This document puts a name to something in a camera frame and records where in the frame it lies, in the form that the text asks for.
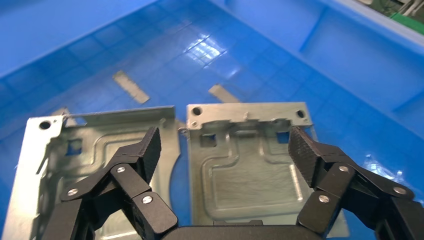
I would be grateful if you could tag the bent sheet metal bracket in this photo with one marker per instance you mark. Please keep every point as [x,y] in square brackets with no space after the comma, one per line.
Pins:
[248,179]
[82,155]

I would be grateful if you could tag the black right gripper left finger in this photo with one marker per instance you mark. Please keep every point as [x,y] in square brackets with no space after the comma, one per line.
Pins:
[132,179]

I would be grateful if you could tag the grey tape strip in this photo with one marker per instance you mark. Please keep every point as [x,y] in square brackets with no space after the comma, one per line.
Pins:
[223,94]
[63,111]
[130,86]

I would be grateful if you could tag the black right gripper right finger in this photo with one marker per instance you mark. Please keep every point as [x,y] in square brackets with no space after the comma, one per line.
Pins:
[334,179]

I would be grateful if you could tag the blue plastic bin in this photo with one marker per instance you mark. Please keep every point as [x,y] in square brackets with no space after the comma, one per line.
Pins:
[298,49]

